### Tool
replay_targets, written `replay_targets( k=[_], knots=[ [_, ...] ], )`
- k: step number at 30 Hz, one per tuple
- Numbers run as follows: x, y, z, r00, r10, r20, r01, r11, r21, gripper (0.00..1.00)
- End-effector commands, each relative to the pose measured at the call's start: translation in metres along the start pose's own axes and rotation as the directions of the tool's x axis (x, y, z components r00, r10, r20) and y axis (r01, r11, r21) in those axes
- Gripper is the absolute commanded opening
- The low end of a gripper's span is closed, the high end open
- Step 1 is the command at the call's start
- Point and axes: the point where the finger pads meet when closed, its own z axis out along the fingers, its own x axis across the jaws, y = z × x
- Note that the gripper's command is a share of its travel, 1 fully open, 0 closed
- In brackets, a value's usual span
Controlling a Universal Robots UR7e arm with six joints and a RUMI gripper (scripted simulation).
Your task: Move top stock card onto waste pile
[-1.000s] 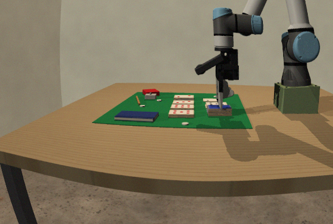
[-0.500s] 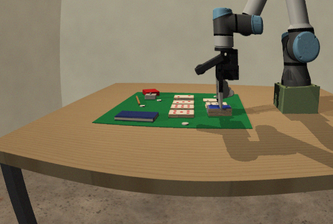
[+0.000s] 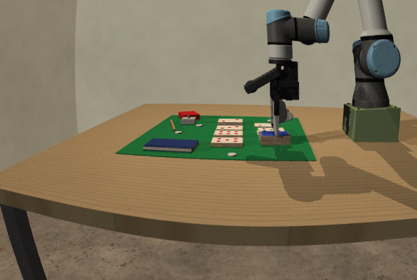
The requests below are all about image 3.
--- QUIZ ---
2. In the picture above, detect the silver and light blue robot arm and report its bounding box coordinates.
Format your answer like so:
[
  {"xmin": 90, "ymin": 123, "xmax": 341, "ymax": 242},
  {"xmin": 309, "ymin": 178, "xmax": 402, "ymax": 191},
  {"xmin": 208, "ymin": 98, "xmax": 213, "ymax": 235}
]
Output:
[{"xmin": 244, "ymin": 0, "xmax": 401, "ymax": 108}]

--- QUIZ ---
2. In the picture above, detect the green felt mat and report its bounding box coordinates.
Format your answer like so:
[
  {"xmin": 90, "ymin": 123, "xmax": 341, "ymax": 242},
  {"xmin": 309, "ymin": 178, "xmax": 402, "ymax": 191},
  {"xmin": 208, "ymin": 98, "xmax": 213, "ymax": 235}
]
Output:
[{"xmin": 116, "ymin": 115, "xmax": 316, "ymax": 161}]

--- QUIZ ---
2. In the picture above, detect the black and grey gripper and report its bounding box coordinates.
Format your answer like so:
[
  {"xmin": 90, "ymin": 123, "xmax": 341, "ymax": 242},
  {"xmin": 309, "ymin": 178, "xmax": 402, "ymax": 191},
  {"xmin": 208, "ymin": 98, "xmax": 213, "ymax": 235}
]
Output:
[{"xmin": 269, "ymin": 59, "xmax": 299, "ymax": 137}]

